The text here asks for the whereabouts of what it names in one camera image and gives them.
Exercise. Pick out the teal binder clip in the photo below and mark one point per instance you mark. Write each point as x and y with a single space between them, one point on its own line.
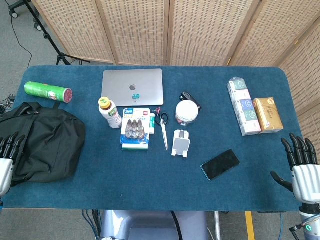
136 96

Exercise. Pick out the green chips can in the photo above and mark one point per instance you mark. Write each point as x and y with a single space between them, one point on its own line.
47 91

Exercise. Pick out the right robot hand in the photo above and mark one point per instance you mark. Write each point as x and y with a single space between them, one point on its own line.
306 180

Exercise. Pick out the tissue pack multipack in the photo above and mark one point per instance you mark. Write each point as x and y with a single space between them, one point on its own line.
243 107

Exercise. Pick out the black smartphone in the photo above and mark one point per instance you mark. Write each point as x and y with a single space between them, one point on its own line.
220 164

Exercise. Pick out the silver laptop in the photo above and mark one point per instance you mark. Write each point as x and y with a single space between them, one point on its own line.
132 87

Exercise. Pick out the drink bottle yellow cap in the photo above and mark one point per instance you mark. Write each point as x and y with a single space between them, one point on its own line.
110 113

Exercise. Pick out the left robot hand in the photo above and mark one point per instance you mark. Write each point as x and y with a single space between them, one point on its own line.
6 167

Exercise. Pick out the grey robot torso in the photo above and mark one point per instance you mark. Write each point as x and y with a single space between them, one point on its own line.
150 226

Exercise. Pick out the correction tape blister pack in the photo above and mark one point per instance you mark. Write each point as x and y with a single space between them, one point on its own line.
135 127

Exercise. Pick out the gold tissue box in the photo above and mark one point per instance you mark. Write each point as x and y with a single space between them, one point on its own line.
267 115

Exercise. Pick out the black fabric bag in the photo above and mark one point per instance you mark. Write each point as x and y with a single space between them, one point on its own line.
47 142

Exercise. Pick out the metal table leg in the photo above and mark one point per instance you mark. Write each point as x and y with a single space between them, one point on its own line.
217 225

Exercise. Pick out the blue table cover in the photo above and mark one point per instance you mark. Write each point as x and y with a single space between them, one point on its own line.
155 180

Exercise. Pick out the clear jar white lid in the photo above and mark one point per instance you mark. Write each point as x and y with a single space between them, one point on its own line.
186 112

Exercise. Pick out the black stapler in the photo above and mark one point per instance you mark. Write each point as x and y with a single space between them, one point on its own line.
187 96

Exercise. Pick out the wicker folding screen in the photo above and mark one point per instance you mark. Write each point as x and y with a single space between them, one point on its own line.
175 30

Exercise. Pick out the white phone stand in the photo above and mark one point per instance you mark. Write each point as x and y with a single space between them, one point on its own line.
180 143

